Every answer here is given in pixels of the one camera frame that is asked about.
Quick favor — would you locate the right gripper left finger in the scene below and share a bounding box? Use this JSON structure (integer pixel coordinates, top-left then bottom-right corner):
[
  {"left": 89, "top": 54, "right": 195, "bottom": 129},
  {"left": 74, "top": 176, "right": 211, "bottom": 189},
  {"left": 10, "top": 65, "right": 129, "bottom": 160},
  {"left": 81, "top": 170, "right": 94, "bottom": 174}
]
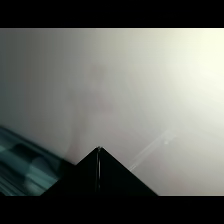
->
[{"left": 41, "top": 146, "right": 100, "bottom": 197}]

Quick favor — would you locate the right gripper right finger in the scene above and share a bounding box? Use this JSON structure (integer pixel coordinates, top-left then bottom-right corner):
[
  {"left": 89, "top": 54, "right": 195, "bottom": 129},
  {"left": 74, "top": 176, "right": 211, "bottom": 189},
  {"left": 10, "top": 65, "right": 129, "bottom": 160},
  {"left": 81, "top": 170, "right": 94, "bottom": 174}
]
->
[{"left": 98, "top": 146, "right": 160, "bottom": 197}]

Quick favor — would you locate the pale green shirt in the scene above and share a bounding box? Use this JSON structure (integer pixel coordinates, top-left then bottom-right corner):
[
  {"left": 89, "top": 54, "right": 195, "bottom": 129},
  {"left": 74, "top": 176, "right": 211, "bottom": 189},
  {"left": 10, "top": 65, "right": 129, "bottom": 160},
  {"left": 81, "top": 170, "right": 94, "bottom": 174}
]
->
[{"left": 0, "top": 28, "right": 224, "bottom": 197}]

